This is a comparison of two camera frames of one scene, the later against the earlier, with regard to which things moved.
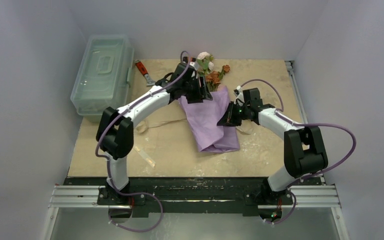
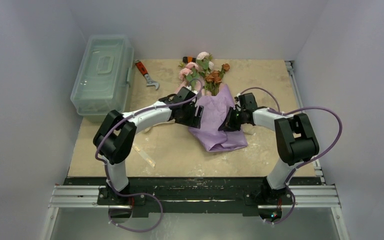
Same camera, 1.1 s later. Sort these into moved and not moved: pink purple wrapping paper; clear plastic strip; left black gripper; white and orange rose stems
Moved: left black gripper
Not moved: white and orange rose stems; clear plastic strip; pink purple wrapping paper
